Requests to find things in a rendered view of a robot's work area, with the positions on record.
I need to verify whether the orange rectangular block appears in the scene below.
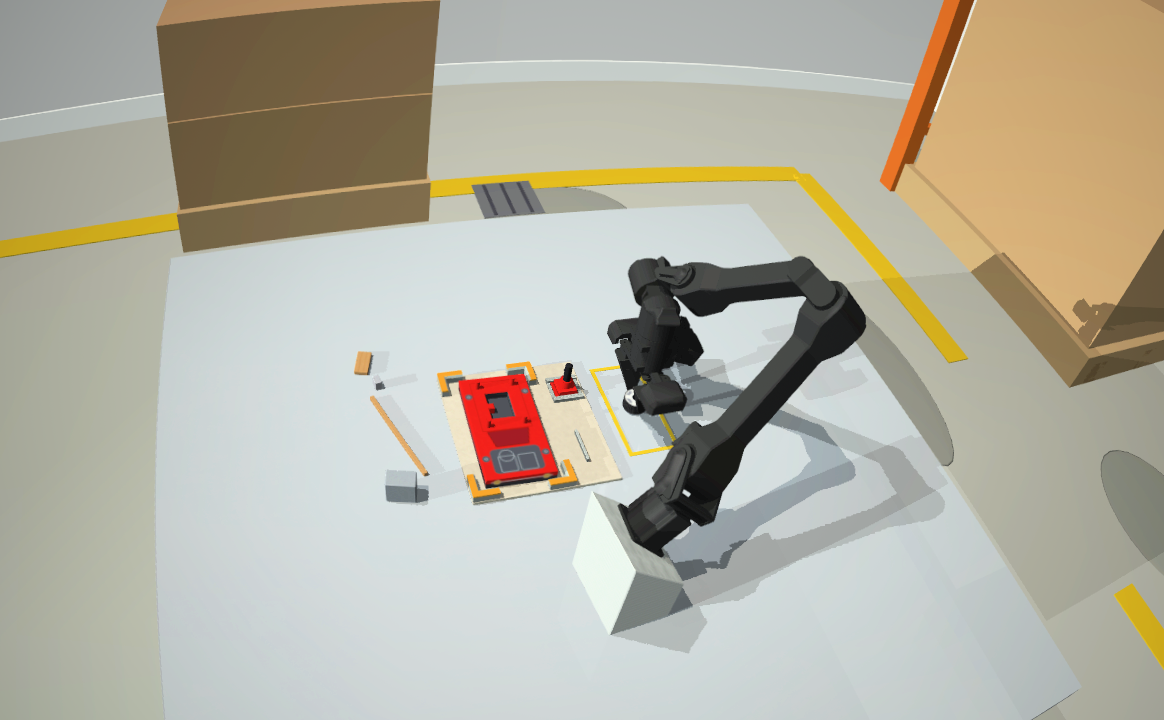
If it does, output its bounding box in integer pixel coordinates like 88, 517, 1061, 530
354, 351, 372, 375

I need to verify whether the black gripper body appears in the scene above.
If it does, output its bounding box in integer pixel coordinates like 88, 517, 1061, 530
606, 318, 687, 416

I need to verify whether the black wheel with white rim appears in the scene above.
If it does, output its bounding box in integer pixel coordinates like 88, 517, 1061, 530
622, 388, 643, 415

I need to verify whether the orange long thin bar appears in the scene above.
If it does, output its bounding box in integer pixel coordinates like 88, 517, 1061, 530
370, 395, 428, 477

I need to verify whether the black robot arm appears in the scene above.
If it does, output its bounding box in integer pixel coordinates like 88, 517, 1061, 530
617, 256, 866, 558

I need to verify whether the yellow rectangular outline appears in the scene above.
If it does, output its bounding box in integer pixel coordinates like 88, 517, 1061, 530
590, 366, 676, 456

